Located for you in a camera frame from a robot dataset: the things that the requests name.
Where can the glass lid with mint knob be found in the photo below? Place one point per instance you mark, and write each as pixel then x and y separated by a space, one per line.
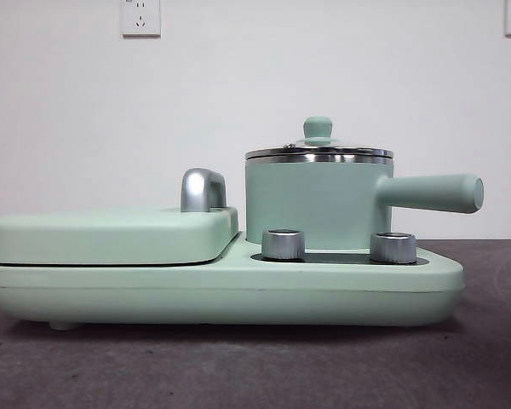
pixel 317 128

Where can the silver control knob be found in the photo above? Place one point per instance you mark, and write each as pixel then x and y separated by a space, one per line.
pixel 283 245
pixel 392 248

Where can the mint green breakfast machine base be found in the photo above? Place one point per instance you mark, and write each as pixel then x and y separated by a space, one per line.
pixel 110 294

